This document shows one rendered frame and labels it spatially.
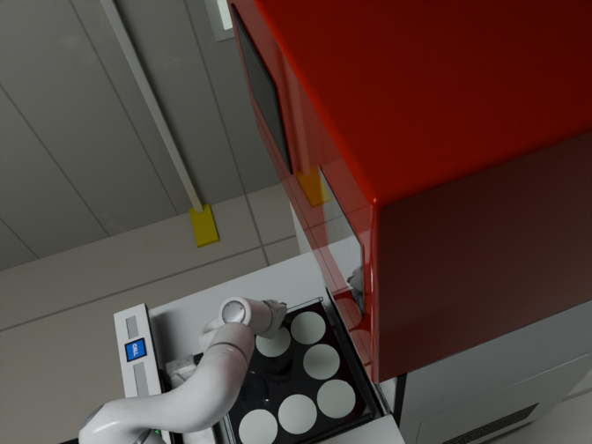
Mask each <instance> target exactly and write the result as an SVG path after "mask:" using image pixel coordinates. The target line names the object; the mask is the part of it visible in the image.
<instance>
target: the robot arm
mask: <svg viewBox="0 0 592 444"><path fill-rule="evenodd" d="M286 305H287V304H286V303H284V302H281V303H278V301H277V300H261V301H259V300H252V299H248V298H243V297H240V296H233V297H230V298H228V299H227V300H225V301H224V302H223V304H222V305H221V307H220V309H219V312H218V316H217V317H216V318H214V319H213V320H211V321H210V322H208V323H207V324H206V325H205V326H204V327H203V329H202V331H201V332H200V334H199V337H198V344H199V346H200V349H201V350H202V352H203V357H202V358H201V360H200V362H199V364H198V365H197V367H196V370H195V371H194V373H193V374H192V375H191V376H190V377H189V378H188V379H187V380H186V381H185V382H184V383H183V384H182V385H181V386H180V387H178V388H176V389H174V390H172V391H169V392H166V393H164V394H158V395H151V396H134V397H127V398H122V399H117V400H114V401H111V402H108V403H104V404H102V405H101V406H99V407H98V408H97V409H96V410H94V411H93V412H92V413H91V414H90V415H89V416H88V417H87V418H86V419H85V421H84V422H83V424H82V425H81V428H80V431H79V436H78V442H79V444H167V443H166V442H165V441H164V440H163V439H162V438H161V437H160V436H159V435H158V434H157V433H156V432H155V431H154V430H153V429H159V430H163V431H169V432H174V433H196V432H201V431H203V430H205V429H208V428H210V427H211V426H214V425H215V424H216V423H218V422H219V420H220V419H222V418H223V417H224V416H225V415H226V414H227V412H229V411H230V410H231V408H232V407H233V405H234V403H235V401H236V399H237V397H238V395H239V393H240V391H241V386H242V383H243V381H244V378H245V376H246V373H247V370H248V366H249V362H250V360H251V357H252V354H253V351H254V348H255V336H254V334H255V335H258V336H259V337H263V338H267V339H272V338H274V337H275V335H276V334H277V332H278V330H279V329H281V328H283V327H284V326H286V327H288V323H290V321H288V320H287V319H288V318H287V317H286V316H285V314H286V312H287V306H286Z"/></svg>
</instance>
